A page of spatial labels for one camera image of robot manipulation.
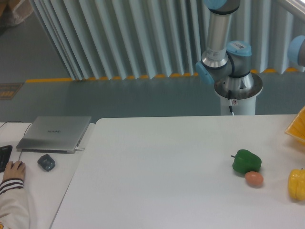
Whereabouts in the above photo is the person's hand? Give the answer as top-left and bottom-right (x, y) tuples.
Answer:
(2, 161), (26, 182)

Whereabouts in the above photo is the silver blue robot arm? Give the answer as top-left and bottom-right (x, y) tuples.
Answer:
(195, 0), (263, 100)

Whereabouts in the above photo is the striped cream sleeve forearm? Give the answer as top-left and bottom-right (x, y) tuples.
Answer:
(0, 178), (30, 229)

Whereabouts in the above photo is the yellow plastic basket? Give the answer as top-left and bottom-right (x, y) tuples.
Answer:
(285, 110), (305, 145)

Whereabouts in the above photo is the black keyboard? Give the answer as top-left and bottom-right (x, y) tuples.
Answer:
(0, 145), (12, 173)

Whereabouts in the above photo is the dark grey earbuds case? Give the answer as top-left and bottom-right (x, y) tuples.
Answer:
(37, 154), (56, 172)

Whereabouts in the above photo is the silver closed laptop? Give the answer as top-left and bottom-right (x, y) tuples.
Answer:
(16, 116), (92, 154)

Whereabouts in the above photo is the white folding partition screen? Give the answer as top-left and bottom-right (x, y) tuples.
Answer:
(31, 0), (305, 80)

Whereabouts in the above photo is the cardboard box in plastic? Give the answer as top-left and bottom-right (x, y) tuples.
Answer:
(0, 0), (33, 28)

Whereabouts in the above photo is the green bell pepper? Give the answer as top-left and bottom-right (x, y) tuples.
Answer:
(231, 149), (262, 174)

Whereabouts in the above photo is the brown egg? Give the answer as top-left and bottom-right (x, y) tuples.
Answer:
(244, 171), (264, 186)

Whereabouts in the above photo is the yellow bell pepper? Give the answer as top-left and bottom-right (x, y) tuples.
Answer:
(288, 169), (305, 201)

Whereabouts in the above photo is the black mouse cable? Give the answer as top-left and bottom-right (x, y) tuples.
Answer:
(0, 120), (33, 162)

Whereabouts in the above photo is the robot base cable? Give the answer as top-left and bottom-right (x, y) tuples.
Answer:
(227, 89), (235, 116)

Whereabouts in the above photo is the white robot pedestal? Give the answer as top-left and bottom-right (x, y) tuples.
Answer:
(214, 73), (263, 115)

